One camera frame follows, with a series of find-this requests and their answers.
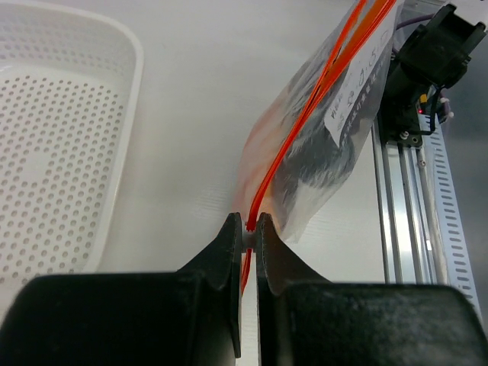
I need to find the clear zip top bag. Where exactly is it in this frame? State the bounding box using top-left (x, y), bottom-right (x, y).
top-left (232, 0), bottom-right (406, 294)

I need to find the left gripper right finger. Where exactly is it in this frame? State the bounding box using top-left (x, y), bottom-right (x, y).
top-left (255, 213), bottom-right (487, 365)

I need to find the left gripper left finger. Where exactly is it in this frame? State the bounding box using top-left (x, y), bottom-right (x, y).
top-left (1, 213), bottom-right (242, 365)

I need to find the grey slotted cable duct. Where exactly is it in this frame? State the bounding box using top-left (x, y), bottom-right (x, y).
top-left (418, 124), bottom-right (481, 315)

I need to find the fake black food piece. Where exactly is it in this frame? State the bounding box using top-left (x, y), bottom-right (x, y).
top-left (281, 77), bottom-right (355, 198)

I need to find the fake orange food piece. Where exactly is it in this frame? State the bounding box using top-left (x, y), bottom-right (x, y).
top-left (233, 104), bottom-right (290, 232)

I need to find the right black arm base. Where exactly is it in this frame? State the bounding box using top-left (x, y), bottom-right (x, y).
top-left (378, 1), bottom-right (487, 147)

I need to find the white perforated plastic basket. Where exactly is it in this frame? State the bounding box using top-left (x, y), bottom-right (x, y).
top-left (1, 1), bottom-right (144, 291)

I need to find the aluminium mounting rail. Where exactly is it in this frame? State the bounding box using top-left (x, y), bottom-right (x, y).
top-left (371, 120), bottom-right (451, 285)

